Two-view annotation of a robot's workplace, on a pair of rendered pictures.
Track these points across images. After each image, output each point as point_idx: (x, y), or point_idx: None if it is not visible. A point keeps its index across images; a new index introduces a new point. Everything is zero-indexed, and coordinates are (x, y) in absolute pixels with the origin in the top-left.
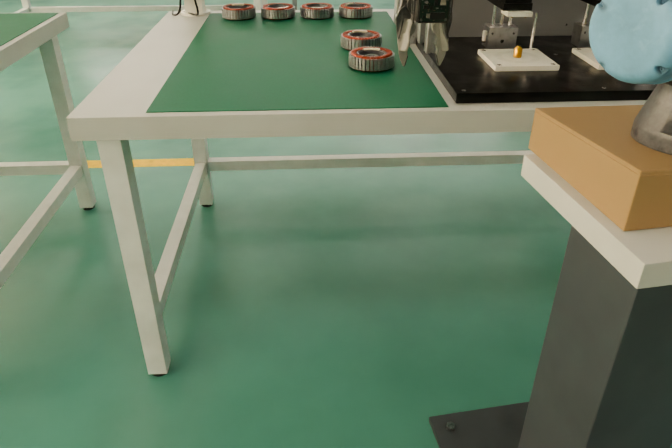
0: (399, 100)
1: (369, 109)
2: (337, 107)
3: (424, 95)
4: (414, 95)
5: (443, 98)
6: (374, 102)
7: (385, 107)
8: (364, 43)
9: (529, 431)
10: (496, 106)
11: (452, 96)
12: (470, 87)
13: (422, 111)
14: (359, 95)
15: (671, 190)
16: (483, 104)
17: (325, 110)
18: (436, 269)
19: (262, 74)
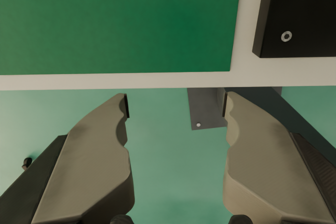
0: (138, 35)
1: (81, 77)
2: (20, 70)
3: (198, 2)
4: (175, 1)
5: (237, 18)
6: (86, 45)
7: (109, 73)
8: None
9: (222, 90)
10: (323, 69)
11: (258, 21)
12: (313, 15)
13: (176, 87)
14: None
15: None
16: (304, 58)
17: (2, 79)
18: None
19: None
